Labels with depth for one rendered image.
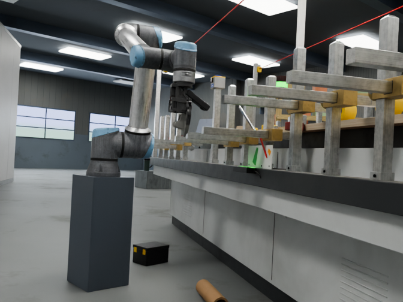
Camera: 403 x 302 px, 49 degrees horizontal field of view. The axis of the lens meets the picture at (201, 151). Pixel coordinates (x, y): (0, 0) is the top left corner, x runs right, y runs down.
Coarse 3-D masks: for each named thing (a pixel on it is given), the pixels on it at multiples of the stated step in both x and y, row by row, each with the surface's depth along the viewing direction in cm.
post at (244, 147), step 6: (246, 84) 215; (246, 90) 214; (252, 96) 215; (246, 108) 214; (252, 108) 215; (246, 114) 214; (246, 120) 214; (246, 126) 214; (246, 144) 214; (246, 150) 214; (246, 156) 214
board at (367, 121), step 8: (344, 120) 162; (352, 120) 157; (360, 120) 153; (368, 120) 149; (400, 120) 134; (280, 128) 213; (304, 128) 190; (312, 128) 184; (320, 128) 178; (344, 128) 166; (352, 128) 165
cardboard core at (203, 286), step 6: (198, 282) 234; (204, 282) 230; (198, 288) 231; (204, 288) 223; (210, 288) 220; (204, 294) 219; (210, 294) 214; (216, 294) 211; (210, 300) 210; (216, 300) 206; (222, 300) 214
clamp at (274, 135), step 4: (272, 128) 183; (268, 132) 186; (272, 132) 183; (276, 132) 183; (280, 132) 184; (268, 136) 186; (272, 136) 183; (276, 136) 183; (280, 136) 184; (264, 140) 189; (268, 140) 186; (272, 140) 184; (276, 140) 183; (280, 140) 184
